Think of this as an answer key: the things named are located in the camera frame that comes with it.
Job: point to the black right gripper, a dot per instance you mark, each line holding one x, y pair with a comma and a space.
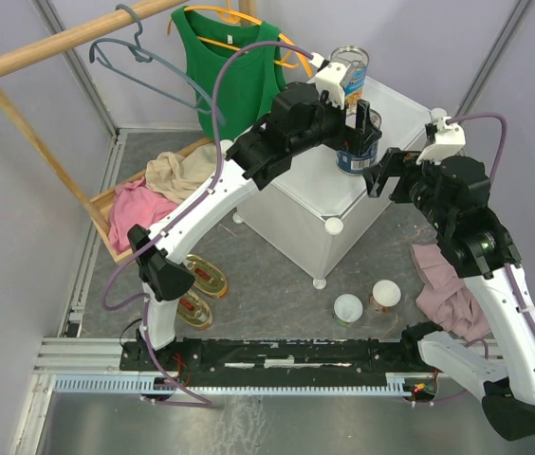
395, 163

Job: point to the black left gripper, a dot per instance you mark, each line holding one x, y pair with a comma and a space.
348, 137

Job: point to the blue labelled open-top can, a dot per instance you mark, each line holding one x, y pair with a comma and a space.
356, 163

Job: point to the blue chicken noodle soup can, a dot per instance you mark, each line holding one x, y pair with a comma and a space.
356, 60

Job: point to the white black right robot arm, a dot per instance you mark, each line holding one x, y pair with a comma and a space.
453, 195

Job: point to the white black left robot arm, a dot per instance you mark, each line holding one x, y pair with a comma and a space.
301, 118

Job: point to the white plastic cube cabinet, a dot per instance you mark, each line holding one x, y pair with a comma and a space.
315, 212

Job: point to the yellow labelled can white lid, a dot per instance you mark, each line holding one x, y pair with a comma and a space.
385, 295

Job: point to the green tank top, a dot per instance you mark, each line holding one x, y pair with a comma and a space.
248, 87

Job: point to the green labelled can white lid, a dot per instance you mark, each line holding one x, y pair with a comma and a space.
347, 309

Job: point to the mauve pink cloth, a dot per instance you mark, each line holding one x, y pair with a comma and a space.
445, 299

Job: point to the orange clothes hanger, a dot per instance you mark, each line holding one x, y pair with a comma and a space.
224, 28

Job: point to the beige crumpled cloth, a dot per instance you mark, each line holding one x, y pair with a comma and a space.
176, 176

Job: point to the upper flat gold sardine tin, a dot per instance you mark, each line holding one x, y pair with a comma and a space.
208, 279

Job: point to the flat gold sardine tin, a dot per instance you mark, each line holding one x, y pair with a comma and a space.
194, 311
208, 279

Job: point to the lower flat gold sardine tin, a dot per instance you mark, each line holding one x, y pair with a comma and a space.
194, 311

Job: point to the pink crumpled cloth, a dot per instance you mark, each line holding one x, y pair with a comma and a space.
135, 204

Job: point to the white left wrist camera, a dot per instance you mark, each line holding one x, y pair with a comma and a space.
332, 79

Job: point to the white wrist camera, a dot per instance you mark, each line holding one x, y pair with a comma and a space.
445, 138
332, 79

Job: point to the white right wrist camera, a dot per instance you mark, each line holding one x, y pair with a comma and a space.
445, 138

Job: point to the light blue cable duct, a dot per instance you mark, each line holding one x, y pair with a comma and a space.
273, 381

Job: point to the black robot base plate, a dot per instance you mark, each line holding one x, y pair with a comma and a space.
195, 355

